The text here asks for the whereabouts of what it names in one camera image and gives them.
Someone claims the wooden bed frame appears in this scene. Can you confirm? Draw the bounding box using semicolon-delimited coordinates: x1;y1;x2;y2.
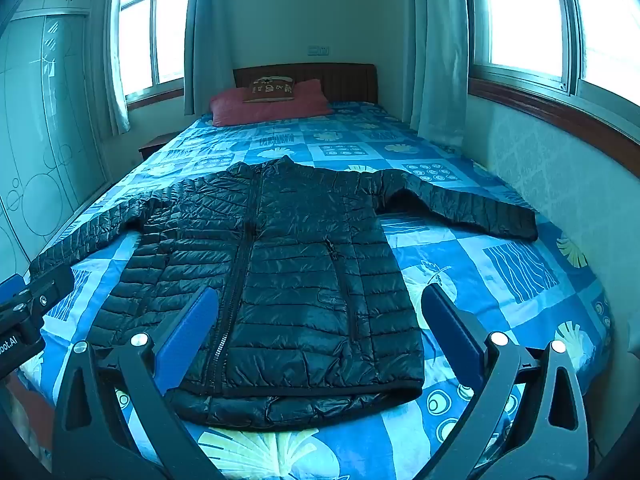
4;371;55;467

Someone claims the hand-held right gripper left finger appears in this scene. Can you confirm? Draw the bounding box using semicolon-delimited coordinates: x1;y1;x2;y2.
51;287;226;480

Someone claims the long wooden window sill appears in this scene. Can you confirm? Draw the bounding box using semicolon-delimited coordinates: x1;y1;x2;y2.
467;76;640;179

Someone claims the small bedroom window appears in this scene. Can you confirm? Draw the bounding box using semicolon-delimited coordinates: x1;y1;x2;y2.
117;0;194;103

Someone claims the wooden headboard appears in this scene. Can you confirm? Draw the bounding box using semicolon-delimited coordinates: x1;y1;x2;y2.
232;63;379;106

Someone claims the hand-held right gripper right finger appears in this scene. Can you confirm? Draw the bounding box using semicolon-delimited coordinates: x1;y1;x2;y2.
415;285;591;480

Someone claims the large bedroom window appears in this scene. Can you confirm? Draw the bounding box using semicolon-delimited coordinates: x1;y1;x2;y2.
462;0;640;111

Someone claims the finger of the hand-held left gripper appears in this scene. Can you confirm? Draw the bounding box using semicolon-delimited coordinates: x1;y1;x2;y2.
0;262;76;322
0;273;25;304

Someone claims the pale curtain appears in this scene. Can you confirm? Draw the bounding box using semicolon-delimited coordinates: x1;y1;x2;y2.
406;0;471;150
102;0;132;136
182;0;236;116

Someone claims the red pillow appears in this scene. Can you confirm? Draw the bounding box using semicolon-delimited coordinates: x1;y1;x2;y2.
209;78;334;127

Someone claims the blue patterned bed sheet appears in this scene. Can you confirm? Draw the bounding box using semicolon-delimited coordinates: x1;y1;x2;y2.
15;100;616;480

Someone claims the black quilted puffer jacket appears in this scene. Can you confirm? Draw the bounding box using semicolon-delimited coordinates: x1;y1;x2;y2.
29;155;540;431

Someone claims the short wooden window sill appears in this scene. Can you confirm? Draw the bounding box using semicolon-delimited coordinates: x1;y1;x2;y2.
125;87;186;109

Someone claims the wooden nightstand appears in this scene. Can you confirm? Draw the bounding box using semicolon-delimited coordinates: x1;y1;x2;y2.
138;132;177;162

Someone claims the small brown printed cushion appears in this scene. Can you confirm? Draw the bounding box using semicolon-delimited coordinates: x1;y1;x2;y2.
243;75;297;105

